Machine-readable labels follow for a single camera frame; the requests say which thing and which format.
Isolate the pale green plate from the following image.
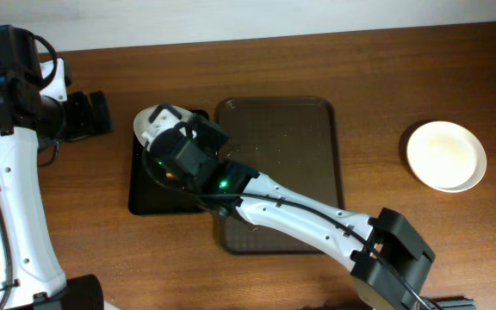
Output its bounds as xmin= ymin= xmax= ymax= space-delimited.
xmin=133 ymin=103 xmax=195 ymax=146

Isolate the cream plate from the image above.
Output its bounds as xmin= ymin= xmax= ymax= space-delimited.
xmin=405 ymin=121 xmax=487 ymax=193

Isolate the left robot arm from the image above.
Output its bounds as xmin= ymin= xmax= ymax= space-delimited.
xmin=0 ymin=75 xmax=112 ymax=309

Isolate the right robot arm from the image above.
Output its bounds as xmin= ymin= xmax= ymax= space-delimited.
xmin=134 ymin=115 xmax=440 ymax=309

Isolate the large brown tray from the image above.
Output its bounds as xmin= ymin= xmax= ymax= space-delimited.
xmin=216 ymin=96 xmax=344 ymax=256

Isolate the small black tray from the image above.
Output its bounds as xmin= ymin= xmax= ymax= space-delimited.
xmin=127 ymin=108 xmax=211 ymax=217

